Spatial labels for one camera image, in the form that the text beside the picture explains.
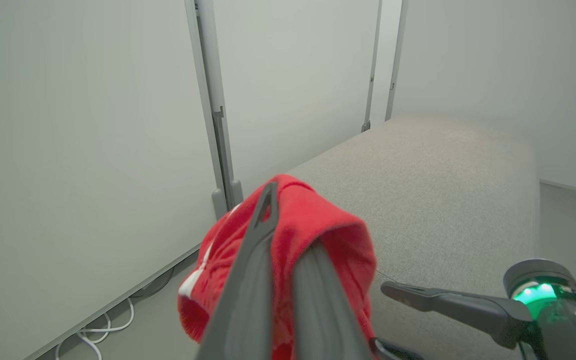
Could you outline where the narrow white partition panel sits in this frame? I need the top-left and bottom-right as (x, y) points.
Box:
(195, 0), (384, 206)

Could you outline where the red garment with white stripe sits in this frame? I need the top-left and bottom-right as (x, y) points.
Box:
(177, 173), (378, 360)

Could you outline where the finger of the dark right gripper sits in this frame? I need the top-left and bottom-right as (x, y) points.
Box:
(368, 337), (424, 360)

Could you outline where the white partition panel grey post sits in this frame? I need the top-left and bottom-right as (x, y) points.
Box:
(385, 0), (576, 196)

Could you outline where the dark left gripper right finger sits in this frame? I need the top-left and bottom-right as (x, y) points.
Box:
(293, 241), (374, 360)

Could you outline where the white looped floor cable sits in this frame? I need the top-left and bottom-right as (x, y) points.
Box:
(55, 297), (135, 360)

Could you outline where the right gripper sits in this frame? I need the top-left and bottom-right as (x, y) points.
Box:
(380, 257), (576, 360)

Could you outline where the grey fabric sofa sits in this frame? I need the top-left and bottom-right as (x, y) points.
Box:
(288, 116), (541, 360)

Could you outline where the wide white partition panel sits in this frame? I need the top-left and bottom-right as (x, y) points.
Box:
(0, 0), (229, 360)

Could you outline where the black floor cable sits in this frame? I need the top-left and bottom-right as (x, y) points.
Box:
(130, 267), (176, 301)

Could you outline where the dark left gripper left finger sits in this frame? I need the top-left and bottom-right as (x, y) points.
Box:
(195, 182), (279, 360)

